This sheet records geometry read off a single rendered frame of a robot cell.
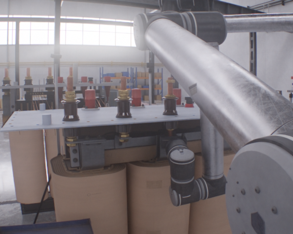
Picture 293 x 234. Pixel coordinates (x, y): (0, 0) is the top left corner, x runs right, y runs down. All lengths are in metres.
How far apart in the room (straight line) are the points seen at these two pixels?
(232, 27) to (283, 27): 0.28
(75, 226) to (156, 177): 0.53
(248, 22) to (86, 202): 1.27
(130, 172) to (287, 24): 1.21
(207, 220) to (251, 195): 1.54
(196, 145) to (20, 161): 1.97
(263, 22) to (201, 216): 1.29
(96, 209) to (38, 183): 1.74
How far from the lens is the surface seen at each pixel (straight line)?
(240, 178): 0.34
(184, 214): 1.69
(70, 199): 1.38
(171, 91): 1.42
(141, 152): 1.53
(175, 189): 1.17
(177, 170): 1.11
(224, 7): 12.67
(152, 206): 1.54
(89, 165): 1.35
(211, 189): 1.23
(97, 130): 1.70
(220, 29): 1.08
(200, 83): 0.54
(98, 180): 1.35
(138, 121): 1.22
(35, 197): 3.12
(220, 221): 1.91
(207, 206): 1.80
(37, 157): 2.99
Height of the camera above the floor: 1.53
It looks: 7 degrees down
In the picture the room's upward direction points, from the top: straight up
